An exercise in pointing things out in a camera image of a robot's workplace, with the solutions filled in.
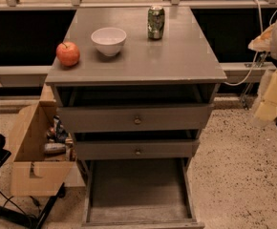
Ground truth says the dark snack bag in box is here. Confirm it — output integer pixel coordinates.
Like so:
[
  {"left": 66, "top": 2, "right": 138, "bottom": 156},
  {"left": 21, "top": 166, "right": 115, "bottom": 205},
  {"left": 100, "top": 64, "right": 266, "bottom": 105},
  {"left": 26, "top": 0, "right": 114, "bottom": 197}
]
[{"left": 46, "top": 115, "right": 69, "bottom": 143}]

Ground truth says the white ceramic bowl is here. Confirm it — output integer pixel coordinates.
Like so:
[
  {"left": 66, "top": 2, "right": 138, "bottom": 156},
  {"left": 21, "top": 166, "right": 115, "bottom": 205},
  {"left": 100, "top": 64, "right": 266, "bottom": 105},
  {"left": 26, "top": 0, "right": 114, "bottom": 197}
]
[{"left": 91, "top": 28, "right": 127, "bottom": 56}]

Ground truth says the silver can in box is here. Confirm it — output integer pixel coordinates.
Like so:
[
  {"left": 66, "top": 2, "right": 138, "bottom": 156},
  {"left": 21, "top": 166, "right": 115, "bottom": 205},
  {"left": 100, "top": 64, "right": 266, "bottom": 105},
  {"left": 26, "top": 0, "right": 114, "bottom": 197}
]
[{"left": 44, "top": 143, "right": 66, "bottom": 155}]

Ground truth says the black stand with cables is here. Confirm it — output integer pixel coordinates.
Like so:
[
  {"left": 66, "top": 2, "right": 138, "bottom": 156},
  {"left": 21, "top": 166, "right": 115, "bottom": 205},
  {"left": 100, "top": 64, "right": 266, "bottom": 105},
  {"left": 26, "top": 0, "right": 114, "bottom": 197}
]
[{"left": 0, "top": 132, "right": 67, "bottom": 229}]

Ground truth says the grey bottom drawer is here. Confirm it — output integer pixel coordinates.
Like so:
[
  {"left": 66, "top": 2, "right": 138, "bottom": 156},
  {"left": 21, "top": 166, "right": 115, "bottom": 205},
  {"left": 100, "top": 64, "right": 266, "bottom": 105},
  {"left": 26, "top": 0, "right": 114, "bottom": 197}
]
[{"left": 82, "top": 158, "right": 204, "bottom": 229}]

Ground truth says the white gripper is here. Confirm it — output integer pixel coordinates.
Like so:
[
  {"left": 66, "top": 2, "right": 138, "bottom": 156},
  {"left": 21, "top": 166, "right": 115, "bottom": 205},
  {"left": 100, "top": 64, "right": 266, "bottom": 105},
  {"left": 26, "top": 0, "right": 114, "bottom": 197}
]
[{"left": 248, "top": 25, "right": 277, "bottom": 122}]

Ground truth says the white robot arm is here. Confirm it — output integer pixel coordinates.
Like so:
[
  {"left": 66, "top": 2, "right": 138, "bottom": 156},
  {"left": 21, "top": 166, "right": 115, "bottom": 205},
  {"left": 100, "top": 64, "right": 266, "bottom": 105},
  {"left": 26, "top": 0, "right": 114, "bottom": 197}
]
[{"left": 248, "top": 20, "right": 277, "bottom": 124}]

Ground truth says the red apple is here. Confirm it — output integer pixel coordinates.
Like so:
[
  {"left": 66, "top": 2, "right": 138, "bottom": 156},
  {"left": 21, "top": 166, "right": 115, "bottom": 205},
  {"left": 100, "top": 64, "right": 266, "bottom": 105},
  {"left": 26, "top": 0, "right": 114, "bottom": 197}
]
[{"left": 56, "top": 42, "right": 80, "bottom": 67}]

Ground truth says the green soda can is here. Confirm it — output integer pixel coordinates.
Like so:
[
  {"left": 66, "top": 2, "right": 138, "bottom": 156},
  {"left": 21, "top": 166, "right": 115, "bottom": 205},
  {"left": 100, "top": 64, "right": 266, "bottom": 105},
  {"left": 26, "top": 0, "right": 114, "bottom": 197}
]
[{"left": 147, "top": 5, "right": 165, "bottom": 40}]

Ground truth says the grey drawer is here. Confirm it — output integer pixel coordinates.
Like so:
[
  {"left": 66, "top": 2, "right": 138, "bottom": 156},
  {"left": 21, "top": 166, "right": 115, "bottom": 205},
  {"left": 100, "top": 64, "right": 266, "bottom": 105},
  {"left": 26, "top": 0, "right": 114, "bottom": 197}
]
[
  {"left": 82, "top": 158, "right": 204, "bottom": 229},
  {"left": 57, "top": 104, "right": 213, "bottom": 133},
  {"left": 75, "top": 139, "right": 200, "bottom": 160}
]

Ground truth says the open cardboard box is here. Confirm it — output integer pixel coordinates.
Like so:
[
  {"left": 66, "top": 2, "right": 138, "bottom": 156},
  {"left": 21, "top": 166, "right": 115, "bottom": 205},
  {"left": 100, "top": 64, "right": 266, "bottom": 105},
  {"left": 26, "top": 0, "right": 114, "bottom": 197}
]
[{"left": 8, "top": 86, "right": 81, "bottom": 197}]

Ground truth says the grey wooden drawer cabinet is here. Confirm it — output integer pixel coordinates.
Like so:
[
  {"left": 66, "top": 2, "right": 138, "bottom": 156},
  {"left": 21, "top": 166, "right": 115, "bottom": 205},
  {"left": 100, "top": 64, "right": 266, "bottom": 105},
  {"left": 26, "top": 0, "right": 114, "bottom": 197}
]
[{"left": 45, "top": 6, "right": 228, "bottom": 164}]

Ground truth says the grey middle drawer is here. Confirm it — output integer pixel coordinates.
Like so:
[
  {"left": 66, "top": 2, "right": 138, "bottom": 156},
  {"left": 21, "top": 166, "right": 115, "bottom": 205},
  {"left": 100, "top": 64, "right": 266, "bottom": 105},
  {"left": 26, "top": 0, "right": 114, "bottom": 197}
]
[{"left": 75, "top": 139, "right": 200, "bottom": 160}]

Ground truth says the white cable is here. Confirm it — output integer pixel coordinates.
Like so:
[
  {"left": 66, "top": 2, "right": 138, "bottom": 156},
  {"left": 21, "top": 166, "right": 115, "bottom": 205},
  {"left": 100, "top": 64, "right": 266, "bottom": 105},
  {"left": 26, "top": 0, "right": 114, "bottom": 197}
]
[{"left": 224, "top": 0, "right": 277, "bottom": 87}]

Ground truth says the grey top drawer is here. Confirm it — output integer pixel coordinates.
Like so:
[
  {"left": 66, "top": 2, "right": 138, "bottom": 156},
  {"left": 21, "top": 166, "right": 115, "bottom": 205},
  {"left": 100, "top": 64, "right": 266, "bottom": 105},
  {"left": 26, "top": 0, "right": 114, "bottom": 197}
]
[{"left": 57, "top": 104, "right": 213, "bottom": 133}]

